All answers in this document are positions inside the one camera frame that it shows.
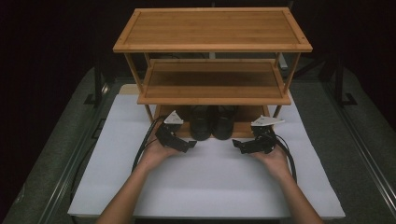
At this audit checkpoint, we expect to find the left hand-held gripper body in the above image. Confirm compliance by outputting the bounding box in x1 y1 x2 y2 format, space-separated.
154 109 190 153

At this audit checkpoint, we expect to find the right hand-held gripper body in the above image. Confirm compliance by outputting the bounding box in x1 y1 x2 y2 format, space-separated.
247 114 286 155

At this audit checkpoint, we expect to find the black leather shoe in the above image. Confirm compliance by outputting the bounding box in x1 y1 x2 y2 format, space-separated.
188 105 216 142
212 105 238 141

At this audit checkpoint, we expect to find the wooden shoe rack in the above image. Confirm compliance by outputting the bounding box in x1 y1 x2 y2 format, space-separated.
112 7 314 140

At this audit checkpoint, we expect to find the person's left hand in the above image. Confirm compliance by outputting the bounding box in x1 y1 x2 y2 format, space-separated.
137 121 183 172

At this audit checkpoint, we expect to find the person's right hand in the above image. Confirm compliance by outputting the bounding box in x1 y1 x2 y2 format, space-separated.
248 143 292 181

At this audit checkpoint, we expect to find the white foam mat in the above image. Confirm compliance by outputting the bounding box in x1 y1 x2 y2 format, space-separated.
67 92 347 219

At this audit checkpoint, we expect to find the black metal stand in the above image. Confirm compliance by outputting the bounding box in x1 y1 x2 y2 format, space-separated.
83 52 110 108
323 52 359 107

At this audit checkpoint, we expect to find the black cable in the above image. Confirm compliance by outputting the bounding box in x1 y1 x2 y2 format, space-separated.
132 115 166 173
274 133 298 184

